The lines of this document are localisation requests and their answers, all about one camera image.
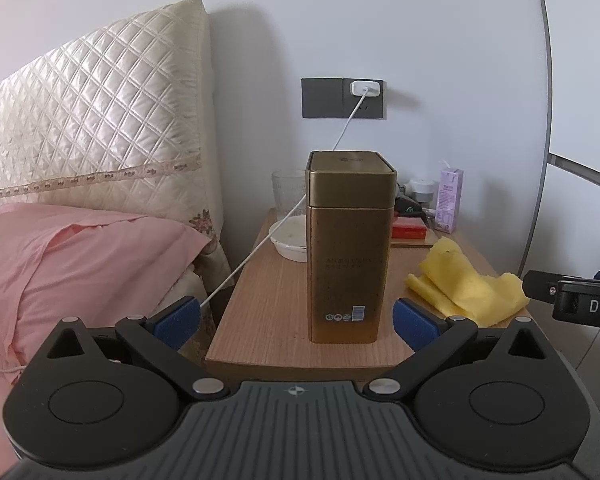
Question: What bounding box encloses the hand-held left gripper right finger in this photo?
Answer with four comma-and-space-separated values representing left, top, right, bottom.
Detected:
362, 298, 561, 401

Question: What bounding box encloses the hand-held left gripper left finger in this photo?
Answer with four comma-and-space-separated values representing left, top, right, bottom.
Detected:
34, 296, 231, 401

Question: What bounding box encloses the yellow cleaning cloth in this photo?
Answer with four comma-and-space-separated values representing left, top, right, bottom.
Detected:
405, 237, 531, 328

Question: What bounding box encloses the gold tin container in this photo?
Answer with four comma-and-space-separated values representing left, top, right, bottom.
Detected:
305, 150, 397, 345

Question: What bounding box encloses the floral bed cover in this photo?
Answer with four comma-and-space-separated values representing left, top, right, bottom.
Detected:
150, 205, 233, 361

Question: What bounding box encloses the wooden nightstand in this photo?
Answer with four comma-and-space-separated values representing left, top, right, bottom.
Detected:
205, 207, 533, 376

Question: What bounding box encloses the red flat box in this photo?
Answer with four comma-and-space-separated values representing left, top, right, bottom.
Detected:
391, 217, 427, 239

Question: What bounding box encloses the pink pillow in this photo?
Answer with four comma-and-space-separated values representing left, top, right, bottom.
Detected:
0, 204, 213, 386

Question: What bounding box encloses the black gadget with green mark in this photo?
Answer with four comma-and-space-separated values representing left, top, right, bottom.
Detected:
394, 195, 426, 218

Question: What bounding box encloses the purple drink carton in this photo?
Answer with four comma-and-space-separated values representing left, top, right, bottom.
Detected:
434, 160, 465, 234

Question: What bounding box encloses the white bowl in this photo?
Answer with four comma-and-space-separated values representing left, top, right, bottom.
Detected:
269, 216, 308, 262

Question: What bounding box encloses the white door with grey trim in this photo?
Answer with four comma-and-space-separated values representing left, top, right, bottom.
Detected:
520, 0, 600, 281

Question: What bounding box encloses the clear glass cup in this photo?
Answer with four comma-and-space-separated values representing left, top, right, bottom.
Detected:
272, 169, 308, 223

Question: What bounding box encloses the cream quilted headboard cushion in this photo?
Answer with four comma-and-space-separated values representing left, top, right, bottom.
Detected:
0, 0, 226, 231

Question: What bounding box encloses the white plug charger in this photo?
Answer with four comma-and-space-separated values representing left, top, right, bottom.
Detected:
349, 80, 382, 98

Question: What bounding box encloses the white charging cable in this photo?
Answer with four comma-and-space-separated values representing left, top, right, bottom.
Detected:
199, 91, 368, 311

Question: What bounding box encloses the grey wall socket plate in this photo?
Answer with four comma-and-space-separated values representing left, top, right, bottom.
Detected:
301, 77, 385, 121

